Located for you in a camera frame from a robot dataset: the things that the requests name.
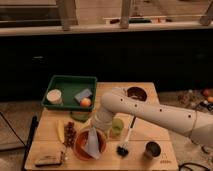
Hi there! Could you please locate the grey towel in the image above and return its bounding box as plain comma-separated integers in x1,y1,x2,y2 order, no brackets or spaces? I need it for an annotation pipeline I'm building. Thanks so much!
83,127,101,159

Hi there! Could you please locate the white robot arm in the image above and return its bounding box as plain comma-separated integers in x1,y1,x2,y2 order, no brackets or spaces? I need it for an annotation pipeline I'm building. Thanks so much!
91,87,213,148

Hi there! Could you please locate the dark brown bowl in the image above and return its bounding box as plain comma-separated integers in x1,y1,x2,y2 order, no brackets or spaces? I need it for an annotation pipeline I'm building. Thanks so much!
127,87,147,101

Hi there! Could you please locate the red bowl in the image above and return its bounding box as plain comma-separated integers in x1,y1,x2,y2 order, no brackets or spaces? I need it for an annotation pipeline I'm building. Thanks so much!
73,128,107,161

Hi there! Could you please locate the orange fruit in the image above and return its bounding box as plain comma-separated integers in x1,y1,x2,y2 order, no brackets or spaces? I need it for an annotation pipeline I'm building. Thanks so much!
80,98,91,107

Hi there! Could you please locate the green plastic tray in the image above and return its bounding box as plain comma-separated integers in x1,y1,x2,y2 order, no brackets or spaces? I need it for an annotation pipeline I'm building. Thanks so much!
42,75,97,112

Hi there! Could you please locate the green round lid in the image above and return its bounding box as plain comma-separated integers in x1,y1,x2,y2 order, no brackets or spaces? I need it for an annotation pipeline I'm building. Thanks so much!
70,111,90,122

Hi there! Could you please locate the green cup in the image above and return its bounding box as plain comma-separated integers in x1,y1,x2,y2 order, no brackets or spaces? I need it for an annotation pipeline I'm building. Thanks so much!
110,118,124,137

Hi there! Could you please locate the white cup in tray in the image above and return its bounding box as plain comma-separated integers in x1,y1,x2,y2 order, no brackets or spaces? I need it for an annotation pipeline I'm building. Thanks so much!
46,89,62,104

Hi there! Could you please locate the bunch of red grapes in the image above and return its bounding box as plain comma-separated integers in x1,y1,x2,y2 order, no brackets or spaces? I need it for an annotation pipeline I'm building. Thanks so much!
64,122,76,147

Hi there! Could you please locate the yellow banana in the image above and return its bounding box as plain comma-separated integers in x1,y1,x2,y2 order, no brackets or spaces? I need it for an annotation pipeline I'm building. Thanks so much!
56,120,65,143

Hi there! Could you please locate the black dish brush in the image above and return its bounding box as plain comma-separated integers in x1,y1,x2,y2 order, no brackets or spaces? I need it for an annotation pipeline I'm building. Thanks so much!
116,117,136,157

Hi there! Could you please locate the dark metal cup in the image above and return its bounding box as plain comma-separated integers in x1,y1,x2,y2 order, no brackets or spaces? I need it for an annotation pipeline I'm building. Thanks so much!
144,141,161,159

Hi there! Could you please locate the dark brown rectangular block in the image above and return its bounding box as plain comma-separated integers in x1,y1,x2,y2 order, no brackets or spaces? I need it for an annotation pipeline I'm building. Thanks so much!
35,154,62,167

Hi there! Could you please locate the black cable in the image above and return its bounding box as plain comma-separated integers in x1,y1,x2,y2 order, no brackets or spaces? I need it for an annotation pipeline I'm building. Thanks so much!
177,161,212,171

